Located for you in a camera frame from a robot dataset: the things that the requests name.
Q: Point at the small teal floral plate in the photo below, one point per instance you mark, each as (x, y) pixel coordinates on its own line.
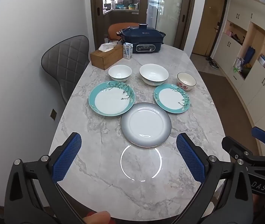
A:
(171, 98)

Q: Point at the teal basin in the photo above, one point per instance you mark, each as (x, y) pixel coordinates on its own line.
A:
(120, 6)

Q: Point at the small drink carton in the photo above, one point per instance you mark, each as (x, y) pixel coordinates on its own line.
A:
(127, 50)

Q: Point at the wooden tissue box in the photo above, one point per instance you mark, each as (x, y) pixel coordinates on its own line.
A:
(105, 58)

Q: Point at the person's left hand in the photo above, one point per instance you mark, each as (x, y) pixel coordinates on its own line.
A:
(98, 218)

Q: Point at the grey rimmed plate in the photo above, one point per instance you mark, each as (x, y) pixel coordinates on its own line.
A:
(146, 124)

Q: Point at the pink floral bowl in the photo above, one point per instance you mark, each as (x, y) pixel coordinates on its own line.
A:
(186, 81)

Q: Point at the blue bag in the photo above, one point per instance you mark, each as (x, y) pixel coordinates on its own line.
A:
(249, 56)

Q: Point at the large white bowl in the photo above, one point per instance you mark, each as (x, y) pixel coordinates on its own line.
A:
(153, 74)

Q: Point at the brass wall socket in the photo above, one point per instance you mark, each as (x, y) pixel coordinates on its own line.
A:
(53, 114)

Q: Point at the person's right forearm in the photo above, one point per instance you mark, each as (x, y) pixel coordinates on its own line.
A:
(259, 203)

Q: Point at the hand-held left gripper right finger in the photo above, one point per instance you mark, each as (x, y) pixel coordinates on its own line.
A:
(190, 161)

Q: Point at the dark sneaker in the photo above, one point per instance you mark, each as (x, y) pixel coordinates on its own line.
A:
(209, 58)
(214, 64)

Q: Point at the white wall cabinet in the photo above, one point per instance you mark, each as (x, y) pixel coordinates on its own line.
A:
(258, 86)

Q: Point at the dark shelf clutter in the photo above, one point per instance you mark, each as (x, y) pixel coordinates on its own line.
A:
(236, 37)

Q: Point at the white bag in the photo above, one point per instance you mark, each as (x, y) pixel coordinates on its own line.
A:
(238, 63)

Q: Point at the brown framed glass door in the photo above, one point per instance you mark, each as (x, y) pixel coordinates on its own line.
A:
(95, 16)
(169, 16)

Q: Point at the grey quilted chair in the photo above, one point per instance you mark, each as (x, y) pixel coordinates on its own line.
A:
(64, 63)

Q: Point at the wooden entry door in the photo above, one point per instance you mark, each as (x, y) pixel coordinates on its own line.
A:
(210, 16)

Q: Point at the white tissue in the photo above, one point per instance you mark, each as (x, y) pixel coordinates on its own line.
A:
(106, 47)

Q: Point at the yellow basin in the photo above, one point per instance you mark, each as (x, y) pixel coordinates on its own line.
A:
(131, 7)

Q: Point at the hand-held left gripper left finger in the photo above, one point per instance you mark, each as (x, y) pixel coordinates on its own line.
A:
(67, 158)

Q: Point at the orange chair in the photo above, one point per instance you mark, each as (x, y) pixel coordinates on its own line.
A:
(116, 29)

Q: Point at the small white bowl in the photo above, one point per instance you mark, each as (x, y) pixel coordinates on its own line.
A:
(120, 72)

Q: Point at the dark blue electric cooker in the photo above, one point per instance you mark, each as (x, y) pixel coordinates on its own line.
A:
(143, 39)

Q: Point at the large teal floral plate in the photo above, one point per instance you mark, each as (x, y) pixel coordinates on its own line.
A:
(111, 99)

